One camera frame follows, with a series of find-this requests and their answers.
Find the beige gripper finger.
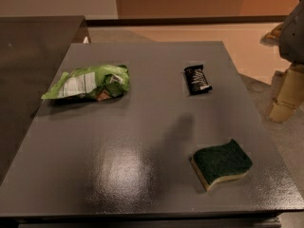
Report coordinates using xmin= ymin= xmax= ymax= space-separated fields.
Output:
xmin=267 ymin=64 xmax=304 ymax=123

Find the green rice chip bag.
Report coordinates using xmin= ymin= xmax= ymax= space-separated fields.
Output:
xmin=42 ymin=65 xmax=129 ymax=101

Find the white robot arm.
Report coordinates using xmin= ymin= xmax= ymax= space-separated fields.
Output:
xmin=260 ymin=0 xmax=304 ymax=123

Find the black snack bar wrapper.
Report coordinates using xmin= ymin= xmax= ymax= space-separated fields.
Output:
xmin=184 ymin=65 xmax=213 ymax=95

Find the green yellow sponge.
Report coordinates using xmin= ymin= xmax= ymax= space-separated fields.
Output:
xmin=191 ymin=139 xmax=253 ymax=191

